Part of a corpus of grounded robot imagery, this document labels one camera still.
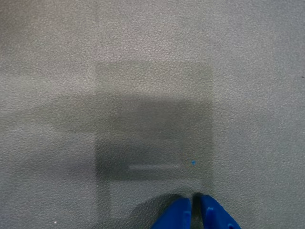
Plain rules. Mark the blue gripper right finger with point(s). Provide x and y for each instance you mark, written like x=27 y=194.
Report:
x=214 y=217

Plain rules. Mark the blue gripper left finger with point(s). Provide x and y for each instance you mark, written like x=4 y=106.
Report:
x=176 y=217

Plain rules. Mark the grey mat with NOWROBO print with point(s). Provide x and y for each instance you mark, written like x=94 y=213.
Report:
x=143 y=71

